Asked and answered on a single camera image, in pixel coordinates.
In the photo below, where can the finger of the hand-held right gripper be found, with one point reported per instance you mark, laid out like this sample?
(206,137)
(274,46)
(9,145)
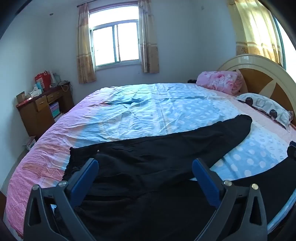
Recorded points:
(292,151)

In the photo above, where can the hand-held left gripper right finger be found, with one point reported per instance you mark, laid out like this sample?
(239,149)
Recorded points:
(204,183)

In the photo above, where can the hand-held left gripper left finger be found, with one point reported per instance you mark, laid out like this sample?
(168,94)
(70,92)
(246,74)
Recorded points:
(86,176)

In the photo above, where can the black pants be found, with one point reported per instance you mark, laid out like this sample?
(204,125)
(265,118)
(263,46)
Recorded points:
(150,157)

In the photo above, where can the grey patterned pillow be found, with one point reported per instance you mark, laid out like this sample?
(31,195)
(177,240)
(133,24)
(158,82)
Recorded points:
(266,106)

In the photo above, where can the white box on floor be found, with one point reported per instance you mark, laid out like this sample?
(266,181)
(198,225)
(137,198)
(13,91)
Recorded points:
(30,142)

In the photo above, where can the brown wooden desk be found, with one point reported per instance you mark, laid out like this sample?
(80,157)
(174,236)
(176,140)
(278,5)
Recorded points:
(39,113)

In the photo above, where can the wooden bed headboard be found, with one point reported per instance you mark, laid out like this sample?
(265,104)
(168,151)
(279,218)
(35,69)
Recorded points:
(261,76)

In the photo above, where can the polka dot bed sheet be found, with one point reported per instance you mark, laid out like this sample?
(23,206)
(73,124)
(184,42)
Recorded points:
(161,111)

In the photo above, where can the white and teal boxes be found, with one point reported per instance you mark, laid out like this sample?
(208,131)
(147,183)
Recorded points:
(37,90)

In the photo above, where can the pink folded floral blanket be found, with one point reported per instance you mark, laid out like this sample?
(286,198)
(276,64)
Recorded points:
(219,81)

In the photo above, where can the brown cardboard box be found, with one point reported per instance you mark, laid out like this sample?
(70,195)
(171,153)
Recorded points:
(20,97)

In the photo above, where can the white paper bag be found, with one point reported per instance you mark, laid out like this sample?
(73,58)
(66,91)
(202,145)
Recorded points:
(55,78)

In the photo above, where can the red gift bag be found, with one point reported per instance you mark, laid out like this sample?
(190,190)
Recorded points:
(43,80)

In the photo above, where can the window beside headboard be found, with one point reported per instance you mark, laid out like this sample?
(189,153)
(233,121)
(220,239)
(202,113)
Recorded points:
(285,44)

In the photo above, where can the beige patterned curtain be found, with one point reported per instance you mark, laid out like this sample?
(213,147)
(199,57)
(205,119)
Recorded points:
(149,46)
(85,58)

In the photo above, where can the yellow sunlit curtain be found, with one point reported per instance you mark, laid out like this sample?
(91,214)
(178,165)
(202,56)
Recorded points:
(256,30)

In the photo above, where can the sliding glass window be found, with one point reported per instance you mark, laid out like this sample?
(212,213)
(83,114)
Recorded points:
(115,41)

